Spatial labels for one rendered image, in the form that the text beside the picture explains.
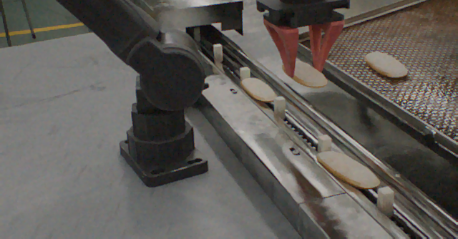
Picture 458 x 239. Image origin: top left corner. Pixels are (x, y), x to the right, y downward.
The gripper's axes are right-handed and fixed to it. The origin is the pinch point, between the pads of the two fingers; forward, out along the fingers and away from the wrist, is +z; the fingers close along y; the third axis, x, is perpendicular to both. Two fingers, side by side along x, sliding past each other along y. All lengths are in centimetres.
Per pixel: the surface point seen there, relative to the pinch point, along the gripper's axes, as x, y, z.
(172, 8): 46.1, -5.6, 1.3
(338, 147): -6.8, 1.4, 8.7
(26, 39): 375, -33, 91
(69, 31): 379, -3, 91
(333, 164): -12.1, -2.2, 7.9
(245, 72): 20.2, -1.0, 7.0
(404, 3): 24.1, 31.3, 1.0
